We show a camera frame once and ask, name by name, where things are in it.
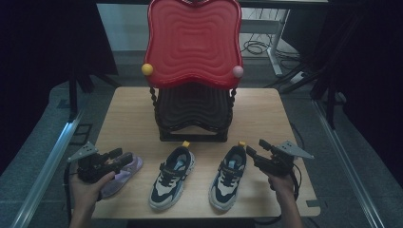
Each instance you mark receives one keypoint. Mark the aluminium floor rail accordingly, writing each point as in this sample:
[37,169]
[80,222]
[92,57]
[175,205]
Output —
[47,171]
[348,171]

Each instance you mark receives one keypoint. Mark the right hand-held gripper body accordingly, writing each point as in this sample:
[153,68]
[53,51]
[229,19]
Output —
[278,164]

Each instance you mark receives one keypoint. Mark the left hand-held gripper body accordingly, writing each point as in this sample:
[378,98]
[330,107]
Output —
[92,167]

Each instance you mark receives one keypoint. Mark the person's left hand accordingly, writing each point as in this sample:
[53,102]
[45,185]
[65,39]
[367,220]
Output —
[87,194]

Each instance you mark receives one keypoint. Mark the red and black shoe rack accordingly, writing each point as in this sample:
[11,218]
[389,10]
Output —
[193,41]

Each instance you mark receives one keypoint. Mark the white power strip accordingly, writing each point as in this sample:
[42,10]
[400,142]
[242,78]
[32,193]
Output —
[298,76]

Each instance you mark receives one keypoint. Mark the navy and white sneaker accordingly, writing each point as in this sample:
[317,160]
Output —
[171,188]
[226,188]

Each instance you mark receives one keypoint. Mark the black stand legs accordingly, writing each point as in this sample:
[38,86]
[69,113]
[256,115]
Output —
[73,95]
[331,104]

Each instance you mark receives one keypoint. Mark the purple star sandal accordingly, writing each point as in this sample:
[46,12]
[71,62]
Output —
[123,180]

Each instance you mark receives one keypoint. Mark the black floor tape frame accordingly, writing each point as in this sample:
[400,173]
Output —
[74,136]

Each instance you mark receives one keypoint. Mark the black curtain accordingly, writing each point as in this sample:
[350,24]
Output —
[38,63]
[374,79]

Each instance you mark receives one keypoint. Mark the white metal table frame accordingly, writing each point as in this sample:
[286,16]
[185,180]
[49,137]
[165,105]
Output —
[259,27]

